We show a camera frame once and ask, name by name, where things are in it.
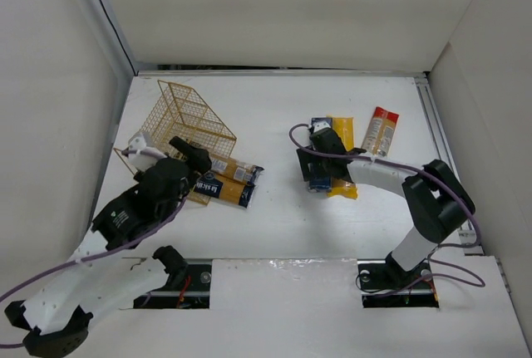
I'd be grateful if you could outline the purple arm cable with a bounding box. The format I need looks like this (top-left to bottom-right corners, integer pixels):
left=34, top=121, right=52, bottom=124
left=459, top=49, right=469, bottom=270
left=0, top=148, right=192, bottom=349
left=288, top=124, right=486, bottom=292

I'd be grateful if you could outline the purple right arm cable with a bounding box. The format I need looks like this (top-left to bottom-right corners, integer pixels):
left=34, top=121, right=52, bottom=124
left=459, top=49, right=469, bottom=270
left=288, top=124, right=486, bottom=292

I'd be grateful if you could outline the blue-topped spaghetti bag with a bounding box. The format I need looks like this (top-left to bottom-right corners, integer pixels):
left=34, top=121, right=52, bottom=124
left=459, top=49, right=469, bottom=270
left=210, top=154, right=264, bottom=186

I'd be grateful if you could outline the aluminium frame post left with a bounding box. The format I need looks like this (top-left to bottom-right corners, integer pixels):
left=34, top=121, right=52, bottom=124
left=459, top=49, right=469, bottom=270
left=87, top=0, right=138, bottom=76

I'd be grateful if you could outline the red spaghetti bag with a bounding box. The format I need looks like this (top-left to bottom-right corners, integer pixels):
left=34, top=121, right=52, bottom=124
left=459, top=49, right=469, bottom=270
left=362, top=106, right=399, bottom=157

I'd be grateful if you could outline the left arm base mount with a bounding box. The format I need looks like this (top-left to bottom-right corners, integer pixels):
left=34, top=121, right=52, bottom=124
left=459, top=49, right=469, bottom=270
left=132, top=260, right=212, bottom=310

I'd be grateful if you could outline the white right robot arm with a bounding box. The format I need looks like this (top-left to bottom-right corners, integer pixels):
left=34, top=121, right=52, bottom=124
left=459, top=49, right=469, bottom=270
left=288, top=122, right=480, bottom=287

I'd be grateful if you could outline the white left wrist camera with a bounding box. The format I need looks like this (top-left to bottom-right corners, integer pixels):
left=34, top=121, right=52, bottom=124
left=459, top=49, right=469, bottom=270
left=127, top=131, right=159, bottom=172

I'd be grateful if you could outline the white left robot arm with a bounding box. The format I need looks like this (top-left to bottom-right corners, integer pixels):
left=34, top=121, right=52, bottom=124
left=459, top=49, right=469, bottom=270
left=1, top=134, right=212, bottom=357

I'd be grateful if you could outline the gold wire mesh shelf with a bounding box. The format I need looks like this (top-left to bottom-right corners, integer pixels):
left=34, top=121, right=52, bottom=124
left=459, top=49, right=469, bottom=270
left=113, top=79, right=238, bottom=207

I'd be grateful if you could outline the blue pasta box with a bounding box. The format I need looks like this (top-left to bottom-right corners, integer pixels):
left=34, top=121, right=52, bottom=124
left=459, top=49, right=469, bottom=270
left=308, top=117, right=333, bottom=193

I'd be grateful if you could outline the aluminium frame rail right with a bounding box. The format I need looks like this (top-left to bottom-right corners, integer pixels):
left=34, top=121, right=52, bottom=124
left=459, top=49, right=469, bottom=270
left=414, top=73, right=478, bottom=245

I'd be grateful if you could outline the yellow pasta bag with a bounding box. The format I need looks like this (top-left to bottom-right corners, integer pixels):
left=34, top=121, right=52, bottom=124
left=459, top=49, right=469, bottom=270
left=327, top=117, right=358, bottom=200

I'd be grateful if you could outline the dark blue spaghetti bag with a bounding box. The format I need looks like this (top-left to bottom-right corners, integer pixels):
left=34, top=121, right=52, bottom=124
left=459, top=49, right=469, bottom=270
left=194, top=172, right=255, bottom=208

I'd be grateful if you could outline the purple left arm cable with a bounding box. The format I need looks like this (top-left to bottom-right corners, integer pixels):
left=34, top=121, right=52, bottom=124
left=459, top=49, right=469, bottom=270
left=0, top=148, right=192, bottom=349

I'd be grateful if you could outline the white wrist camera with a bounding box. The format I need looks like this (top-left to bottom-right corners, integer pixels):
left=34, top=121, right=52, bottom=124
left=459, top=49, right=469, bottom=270
left=312, top=120, right=332, bottom=134
left=127, top=131, right=159, bottom=172

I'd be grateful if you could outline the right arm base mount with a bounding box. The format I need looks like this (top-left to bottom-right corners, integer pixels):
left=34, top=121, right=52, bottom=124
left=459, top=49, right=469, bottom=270
left=356, top=260, right=440, bottom=309

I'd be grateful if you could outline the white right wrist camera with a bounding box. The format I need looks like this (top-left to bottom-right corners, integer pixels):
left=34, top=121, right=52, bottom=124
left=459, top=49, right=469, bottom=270
left=312, top=120, right=332, bottom=134

